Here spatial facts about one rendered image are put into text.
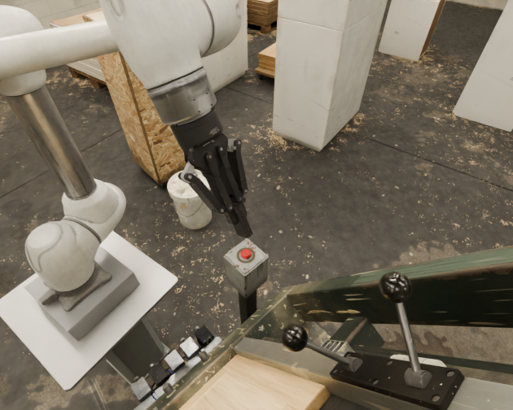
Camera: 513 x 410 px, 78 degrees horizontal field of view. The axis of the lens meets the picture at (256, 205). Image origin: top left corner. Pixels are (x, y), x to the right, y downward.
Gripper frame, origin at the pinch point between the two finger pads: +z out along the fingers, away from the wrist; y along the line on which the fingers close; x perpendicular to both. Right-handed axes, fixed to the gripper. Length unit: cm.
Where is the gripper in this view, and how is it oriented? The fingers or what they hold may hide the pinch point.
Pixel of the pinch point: (238, 220)
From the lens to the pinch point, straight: 59.0
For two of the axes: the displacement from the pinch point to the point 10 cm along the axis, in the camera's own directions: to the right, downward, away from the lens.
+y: 6.4, -5.6, 5.2
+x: -7.0, -1.3, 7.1
